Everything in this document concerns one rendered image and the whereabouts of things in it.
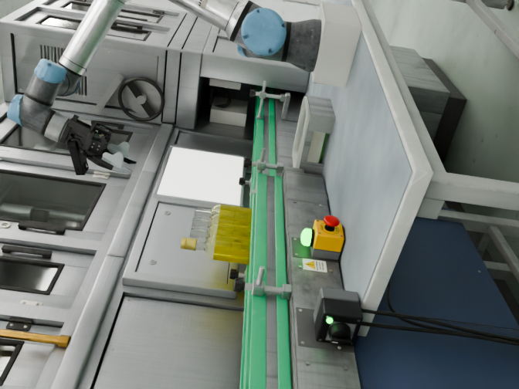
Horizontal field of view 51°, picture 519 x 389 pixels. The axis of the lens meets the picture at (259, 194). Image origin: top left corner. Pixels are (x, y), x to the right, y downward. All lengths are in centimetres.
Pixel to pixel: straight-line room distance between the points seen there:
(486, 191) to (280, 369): 51
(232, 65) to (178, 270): 113
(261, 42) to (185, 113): 120
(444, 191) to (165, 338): 86
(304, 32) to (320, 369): 94
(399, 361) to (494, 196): 39
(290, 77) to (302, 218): 113
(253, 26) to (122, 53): 121
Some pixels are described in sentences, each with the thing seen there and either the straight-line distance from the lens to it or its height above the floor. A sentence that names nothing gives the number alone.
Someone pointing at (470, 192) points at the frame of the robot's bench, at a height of 62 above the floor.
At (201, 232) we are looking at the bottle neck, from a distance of 163.
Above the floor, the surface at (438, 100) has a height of 14.
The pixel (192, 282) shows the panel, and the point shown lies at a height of 111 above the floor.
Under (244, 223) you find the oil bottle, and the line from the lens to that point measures 167.
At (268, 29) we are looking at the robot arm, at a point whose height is 101.
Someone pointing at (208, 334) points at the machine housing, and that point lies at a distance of 157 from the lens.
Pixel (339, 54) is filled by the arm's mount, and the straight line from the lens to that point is 161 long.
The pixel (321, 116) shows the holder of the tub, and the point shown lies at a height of 79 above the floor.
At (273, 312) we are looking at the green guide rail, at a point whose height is 92.
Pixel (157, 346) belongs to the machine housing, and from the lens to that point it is 152.
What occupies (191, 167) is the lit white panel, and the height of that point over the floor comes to 121.
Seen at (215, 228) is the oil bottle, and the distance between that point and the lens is 163.
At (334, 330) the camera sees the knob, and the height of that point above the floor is 81.
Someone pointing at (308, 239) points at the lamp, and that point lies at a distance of 135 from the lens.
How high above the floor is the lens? 106
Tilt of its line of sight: 4 degrees down
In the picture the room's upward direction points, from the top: 82 degrees counter-clockwise
